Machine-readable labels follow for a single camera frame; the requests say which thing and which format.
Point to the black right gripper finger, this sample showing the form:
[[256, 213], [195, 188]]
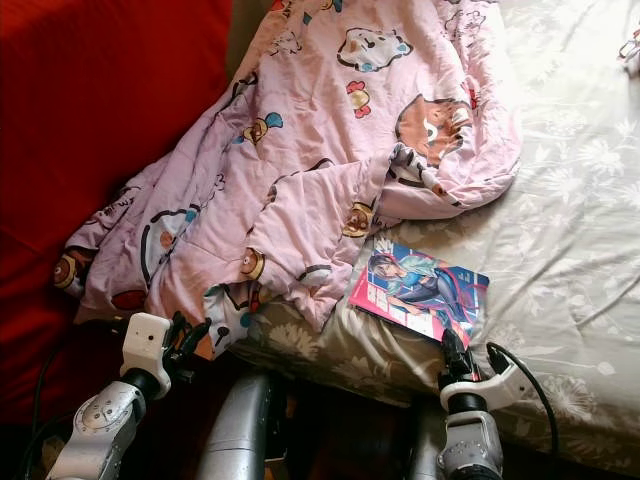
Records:
[[453, 350]]

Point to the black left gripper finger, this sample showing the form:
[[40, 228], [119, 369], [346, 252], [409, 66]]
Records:
[[198, 338]]

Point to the colourful comic book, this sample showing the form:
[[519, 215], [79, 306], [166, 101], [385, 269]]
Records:
[[418, 292]]

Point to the pink cartoon print quilt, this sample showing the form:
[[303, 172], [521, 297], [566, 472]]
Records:
[[310, 150]]

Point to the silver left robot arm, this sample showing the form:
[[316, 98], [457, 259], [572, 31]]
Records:
[[105, 430]]

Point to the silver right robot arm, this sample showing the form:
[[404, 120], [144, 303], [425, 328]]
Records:
[[470, 450]]

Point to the silver right robot leg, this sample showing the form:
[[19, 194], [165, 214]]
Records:
[[425, 450]]

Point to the red fabric cushion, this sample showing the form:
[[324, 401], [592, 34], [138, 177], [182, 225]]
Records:
[[90, 150]]

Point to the red white blue bolster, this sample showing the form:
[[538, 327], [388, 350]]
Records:
[[632, 52]]

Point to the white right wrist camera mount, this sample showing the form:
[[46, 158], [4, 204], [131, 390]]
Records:
[[505, 382]]

